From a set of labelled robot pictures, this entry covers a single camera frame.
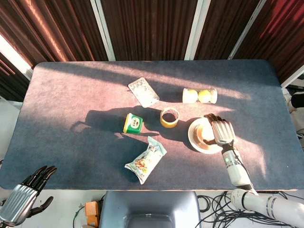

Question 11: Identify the white frame post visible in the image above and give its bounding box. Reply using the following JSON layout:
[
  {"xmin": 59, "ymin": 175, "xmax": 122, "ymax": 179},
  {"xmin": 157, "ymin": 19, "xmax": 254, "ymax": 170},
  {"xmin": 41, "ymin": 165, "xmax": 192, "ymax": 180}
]
[
  {"xmin": 227, "ymin": 0, "xmax": 273, "ymax": 60},
  {"xmin": 89, "ymin": 0, "xmax": 116, "ymax": 61},
  {"xmin": 281, "ymin": 68, "xmax": 304, "ymax": 89},
  {"xmin": 184, "ymin": 0, "xmax": 211, "ymax": 61},
  {"xmin": 0, "ymin": 33, "xmax": 33, "ymax": 81}
]

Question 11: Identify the white ceramic bowl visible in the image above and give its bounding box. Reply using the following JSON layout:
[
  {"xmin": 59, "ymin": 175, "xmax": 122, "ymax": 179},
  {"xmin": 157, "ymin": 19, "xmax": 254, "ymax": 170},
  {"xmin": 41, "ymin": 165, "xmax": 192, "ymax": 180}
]
[{"xmin": 188, "ymin": 117, "xmax": 224, "ymax": 154}]

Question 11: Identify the clear plastic blister tray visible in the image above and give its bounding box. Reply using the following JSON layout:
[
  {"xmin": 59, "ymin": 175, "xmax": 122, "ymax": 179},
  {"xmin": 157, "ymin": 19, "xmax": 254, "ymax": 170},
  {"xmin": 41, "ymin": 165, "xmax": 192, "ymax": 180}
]
[{"xmin": 127, "ymin": 77, "xmax": 160, "ymax": 107}]

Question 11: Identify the dark red curtain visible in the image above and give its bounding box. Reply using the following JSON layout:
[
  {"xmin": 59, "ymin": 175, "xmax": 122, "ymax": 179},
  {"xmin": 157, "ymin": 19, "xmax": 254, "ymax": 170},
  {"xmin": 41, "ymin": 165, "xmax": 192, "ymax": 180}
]
[{"xmin": 0, "ymin": 0, "xmax": 304, "ymax": 103}]

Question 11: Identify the green tin box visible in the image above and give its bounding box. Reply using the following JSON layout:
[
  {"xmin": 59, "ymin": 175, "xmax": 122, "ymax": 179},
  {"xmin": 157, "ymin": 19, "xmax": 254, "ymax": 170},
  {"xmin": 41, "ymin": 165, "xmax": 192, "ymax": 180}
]
[{"xmin": 122, "ymin": 113, "xmax": 143, "ymax": 135}]

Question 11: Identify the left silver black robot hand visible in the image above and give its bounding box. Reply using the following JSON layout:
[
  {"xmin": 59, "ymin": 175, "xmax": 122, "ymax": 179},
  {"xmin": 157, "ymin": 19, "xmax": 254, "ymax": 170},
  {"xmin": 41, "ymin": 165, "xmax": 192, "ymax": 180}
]
[{"xmin": 0, "ymin": 165, "xmax": 57, "ymax": 227}]

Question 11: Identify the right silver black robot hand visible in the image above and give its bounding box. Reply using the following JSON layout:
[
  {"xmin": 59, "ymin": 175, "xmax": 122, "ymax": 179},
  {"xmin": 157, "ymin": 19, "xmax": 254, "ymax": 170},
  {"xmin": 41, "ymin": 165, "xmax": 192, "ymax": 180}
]
[{"xmin": 203, "ymin": 113, "xmax": 237, "ymax": 146}]

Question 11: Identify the black cable bundle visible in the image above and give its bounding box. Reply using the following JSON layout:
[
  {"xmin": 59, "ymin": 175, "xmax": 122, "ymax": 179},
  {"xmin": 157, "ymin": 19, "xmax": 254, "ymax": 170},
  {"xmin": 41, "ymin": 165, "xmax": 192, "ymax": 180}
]
[{"xmin": 198, "ymin": 190, "xmax": 304, "ymax": 228}]

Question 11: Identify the orange device box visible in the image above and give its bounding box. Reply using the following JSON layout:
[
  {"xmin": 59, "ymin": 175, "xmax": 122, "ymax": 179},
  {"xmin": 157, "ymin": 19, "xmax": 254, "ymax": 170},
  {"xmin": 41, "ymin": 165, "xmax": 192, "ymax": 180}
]
[{"xmin": 85, "ymin": 200, "xmax": 100, "ymax": 225}]

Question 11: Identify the yellow tape roll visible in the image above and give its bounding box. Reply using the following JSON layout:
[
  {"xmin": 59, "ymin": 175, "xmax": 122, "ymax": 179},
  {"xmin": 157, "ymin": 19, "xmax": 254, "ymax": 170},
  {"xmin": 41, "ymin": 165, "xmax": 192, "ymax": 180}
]
[{"xmin": 160, "ymin": 107, "xmax": 181, "ymax": 128}]

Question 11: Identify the clear tube of tennis balls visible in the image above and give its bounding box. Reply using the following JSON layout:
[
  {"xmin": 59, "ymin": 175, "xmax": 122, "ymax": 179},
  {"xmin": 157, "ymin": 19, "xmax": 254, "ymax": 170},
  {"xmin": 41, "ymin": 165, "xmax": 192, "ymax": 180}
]
[{"xmin": 182, "ymin": 87, "xmax": 218, "ymax": 105}]

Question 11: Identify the snack bag with nuts print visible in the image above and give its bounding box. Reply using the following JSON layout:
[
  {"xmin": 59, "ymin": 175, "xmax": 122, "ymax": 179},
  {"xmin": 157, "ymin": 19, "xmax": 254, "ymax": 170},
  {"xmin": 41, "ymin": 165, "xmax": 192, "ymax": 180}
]
[{"xmin": 124, "ymin": 136, "xmax": 168, "ymax": 185}]

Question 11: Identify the dark blue table cloth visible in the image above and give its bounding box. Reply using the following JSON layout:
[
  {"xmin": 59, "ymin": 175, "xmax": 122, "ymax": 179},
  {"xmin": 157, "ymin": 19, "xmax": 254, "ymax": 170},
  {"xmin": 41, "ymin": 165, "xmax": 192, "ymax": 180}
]
[{"xmin": 0, "ymin": 59, "xmax": 304, "ymax": 191}]

